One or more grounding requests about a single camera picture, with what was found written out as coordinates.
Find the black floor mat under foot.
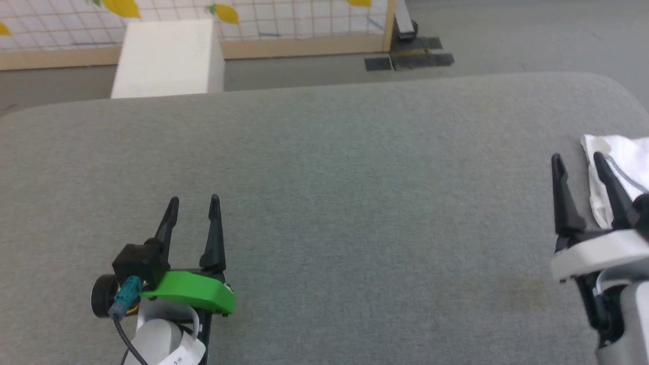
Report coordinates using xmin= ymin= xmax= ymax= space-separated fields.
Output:
xmin=390 ymin=36 xmax=443 ymax=51

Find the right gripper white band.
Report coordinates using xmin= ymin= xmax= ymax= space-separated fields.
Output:
xmin=550 ymin=151 xmax=649 ymax=350

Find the white rectangular box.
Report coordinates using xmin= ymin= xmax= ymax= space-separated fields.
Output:
xmin=111 ymin=19 xmax=225 ymax=99

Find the grey fabric sofa seat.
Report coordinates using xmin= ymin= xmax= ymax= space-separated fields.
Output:
xmin=0 ymin=72 xmax=649 ymax=365

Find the white garment with grey stitching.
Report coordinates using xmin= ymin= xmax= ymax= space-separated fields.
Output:
xmin=581 ymin=134 xmax=649 ymax=230

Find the white paper label tag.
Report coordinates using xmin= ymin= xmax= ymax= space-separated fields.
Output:
xmin=157 ymin=332 xmax=207 ymax=365

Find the long black floor mat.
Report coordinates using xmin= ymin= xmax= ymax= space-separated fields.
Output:
xmin=391 ymin=52 xmax=455 ymax=69

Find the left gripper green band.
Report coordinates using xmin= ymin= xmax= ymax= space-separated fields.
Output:
xmin=91 ymin=194 xmax=236 ymax=365

